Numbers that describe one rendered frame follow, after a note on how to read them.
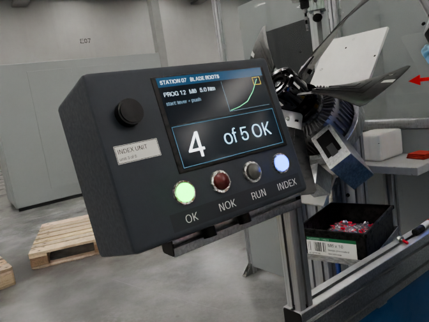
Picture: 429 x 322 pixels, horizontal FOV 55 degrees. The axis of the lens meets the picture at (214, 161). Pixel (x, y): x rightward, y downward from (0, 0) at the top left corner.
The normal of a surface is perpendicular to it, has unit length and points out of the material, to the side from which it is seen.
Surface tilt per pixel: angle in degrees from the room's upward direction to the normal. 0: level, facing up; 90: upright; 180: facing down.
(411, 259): 90
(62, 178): 90
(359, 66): 50
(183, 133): 75
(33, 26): 90
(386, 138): 90
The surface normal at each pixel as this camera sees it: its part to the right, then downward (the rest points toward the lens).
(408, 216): -0.79, 0.21
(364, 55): -0.70, -0.47
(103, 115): 0.54, -0.22
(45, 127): 0.53, 0.05
